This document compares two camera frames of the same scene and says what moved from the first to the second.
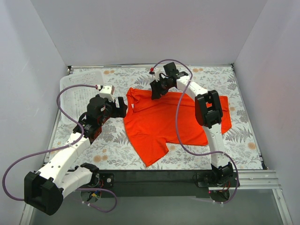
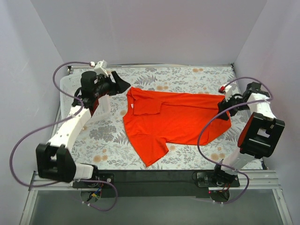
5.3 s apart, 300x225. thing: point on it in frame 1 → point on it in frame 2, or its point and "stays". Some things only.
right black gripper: (158, 86) → (227, 106)
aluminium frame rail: (245, 180) stays
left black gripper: (117, 108) → (113, 85)
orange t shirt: (153, 124) stays
